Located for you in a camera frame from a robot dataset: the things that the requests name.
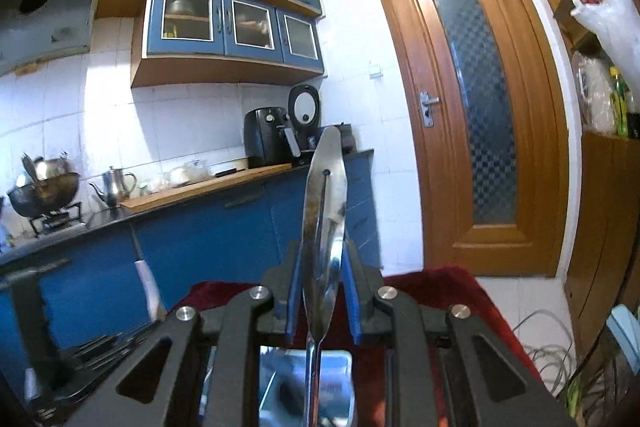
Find clear glass bowl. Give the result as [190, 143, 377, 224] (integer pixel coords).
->
[167, 159, 208, 186]

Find clear bag with white contents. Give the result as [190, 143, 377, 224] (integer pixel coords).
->
[575, 52, 618, 132]

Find metal spatula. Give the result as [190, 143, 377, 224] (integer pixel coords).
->
[20, 152, 40, 184]

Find black air fryer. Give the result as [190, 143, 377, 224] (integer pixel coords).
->
[244, 107, 301, 168]

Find green bottle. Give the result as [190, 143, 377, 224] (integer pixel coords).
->
[607, 67, 631, 138]

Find wooden door with glass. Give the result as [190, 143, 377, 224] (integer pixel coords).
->
[370, 0, 571, 278]

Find grey range hood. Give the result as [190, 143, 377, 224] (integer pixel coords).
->
[0, 0, 121, 78]

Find blue glass-front wall cabinet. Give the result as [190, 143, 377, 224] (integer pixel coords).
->
[131, 0, 325, 88]

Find wooden cutting board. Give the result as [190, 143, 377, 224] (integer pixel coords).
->
[120, 163, 293, 214]

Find metal kettle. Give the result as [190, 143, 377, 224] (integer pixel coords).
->
[90, 166, 137, 208]

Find rice cooker with open lid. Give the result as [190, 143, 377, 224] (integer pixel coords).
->
[287, 83, 323, 158]

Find wooden shelf unit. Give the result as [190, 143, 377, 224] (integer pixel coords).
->
[505, 0, 640, 358]

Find gas stove burner stand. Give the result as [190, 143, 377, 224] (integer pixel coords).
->
[30, 202, 86, 238]

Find clear container with blue lid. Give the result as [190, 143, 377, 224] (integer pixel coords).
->
[607, 304, 640, 358]

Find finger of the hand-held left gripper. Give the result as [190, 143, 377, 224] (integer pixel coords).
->
[62, 321, 166, 390]

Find dark pressure cooker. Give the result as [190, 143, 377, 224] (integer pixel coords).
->
[310, 124, 357, 155]

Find grey cable coil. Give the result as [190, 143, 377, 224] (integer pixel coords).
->
[512, 307, 581, 400]

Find metal door handle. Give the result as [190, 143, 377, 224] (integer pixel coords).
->
[419, 91, 441, 128]

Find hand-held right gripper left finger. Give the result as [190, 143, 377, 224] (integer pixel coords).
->
[65, 241, 303, 427]

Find dark red patterned blanket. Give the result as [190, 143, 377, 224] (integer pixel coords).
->
[170, 264, 551, 427]

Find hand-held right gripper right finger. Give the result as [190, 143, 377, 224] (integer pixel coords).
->
[341, 241, 576, 427]

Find blue lower kitchen cabinets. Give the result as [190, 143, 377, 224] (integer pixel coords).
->
[0, 149, 382, 388]

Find black wok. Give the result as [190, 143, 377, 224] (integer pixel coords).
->
[6, 172, 82, 218]

